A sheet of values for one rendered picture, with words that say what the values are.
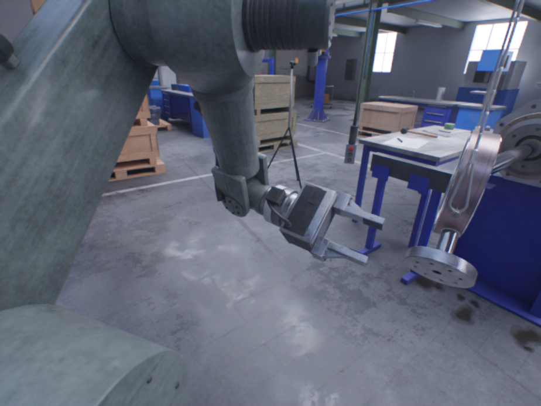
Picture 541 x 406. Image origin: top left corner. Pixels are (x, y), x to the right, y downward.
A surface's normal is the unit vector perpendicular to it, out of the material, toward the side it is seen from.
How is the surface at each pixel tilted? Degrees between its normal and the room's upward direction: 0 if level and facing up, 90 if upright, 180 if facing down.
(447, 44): 90
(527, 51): 90
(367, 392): 0
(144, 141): 90
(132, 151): 90
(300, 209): 41
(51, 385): 7
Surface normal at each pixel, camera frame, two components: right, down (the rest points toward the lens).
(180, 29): -0.24, 0.65
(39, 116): 0.96, 0.14
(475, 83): -0.81, 0.22
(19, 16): 0.59, 0.35
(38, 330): 0.17, -0.97
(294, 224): -0.29, -0.45
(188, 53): -0.19, 0.89
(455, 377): 0.03, -0.91
